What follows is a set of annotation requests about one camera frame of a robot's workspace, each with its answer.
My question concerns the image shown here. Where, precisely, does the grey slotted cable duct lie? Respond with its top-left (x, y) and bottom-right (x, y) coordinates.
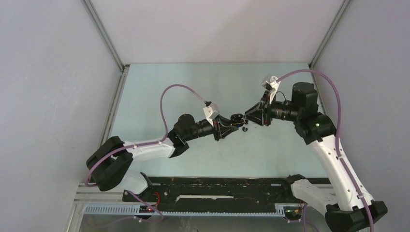
top-left (84, 205), bottom-right (286, 217)

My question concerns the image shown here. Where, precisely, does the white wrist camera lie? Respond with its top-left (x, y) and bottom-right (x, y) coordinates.
top-left (203, 101), bottom-right (219, 127)
top-left (262, 75), bottom-right (281, 104)

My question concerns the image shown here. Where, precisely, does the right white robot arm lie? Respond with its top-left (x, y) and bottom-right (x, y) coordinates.
top-left (245, 81), bottom-right (388, 232)

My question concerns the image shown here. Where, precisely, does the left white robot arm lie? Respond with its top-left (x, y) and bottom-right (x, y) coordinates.
top-left (86, 114), bottom-right (245, 201)

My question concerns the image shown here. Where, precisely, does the right aluminium frame post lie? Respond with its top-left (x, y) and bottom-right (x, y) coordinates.
top-left (309, 0), bottom-right (352, 68)

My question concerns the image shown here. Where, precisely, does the aluminium frame post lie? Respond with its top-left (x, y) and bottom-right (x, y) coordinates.
top-left (309, 0), bottom-right (352, 68)
top-left (81, 0), bottom-right (125, 72)

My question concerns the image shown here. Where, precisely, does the left aluminium frame post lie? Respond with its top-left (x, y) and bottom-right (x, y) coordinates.
top-left (81, 0), bottom-right (125, 72)

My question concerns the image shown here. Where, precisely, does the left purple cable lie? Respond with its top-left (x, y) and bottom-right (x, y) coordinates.
top-left (84, 84), bottom-right (209, 223)

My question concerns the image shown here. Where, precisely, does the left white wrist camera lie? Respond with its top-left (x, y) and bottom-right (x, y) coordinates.
top-left (203, 101), bottom-right (219, 127)

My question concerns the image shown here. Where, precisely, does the black mounting base rail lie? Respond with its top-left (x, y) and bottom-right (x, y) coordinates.
top-left (121, 174), bottom-right (334, 214)

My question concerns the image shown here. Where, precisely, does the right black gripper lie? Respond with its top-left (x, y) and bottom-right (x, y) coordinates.
top-left (243, 90), bottom-right (301, 126)

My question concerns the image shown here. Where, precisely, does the black gold-striped charging case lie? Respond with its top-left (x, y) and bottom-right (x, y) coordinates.
top-left (230, 114), bottom-right (245, 126)

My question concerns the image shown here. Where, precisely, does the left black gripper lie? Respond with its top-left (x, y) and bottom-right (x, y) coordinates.
top-left (184, 114), bottom-right (238, 141)

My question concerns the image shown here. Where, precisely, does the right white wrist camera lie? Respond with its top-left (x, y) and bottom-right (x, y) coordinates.
top-left (262, 75), bottom-right (281, 104)

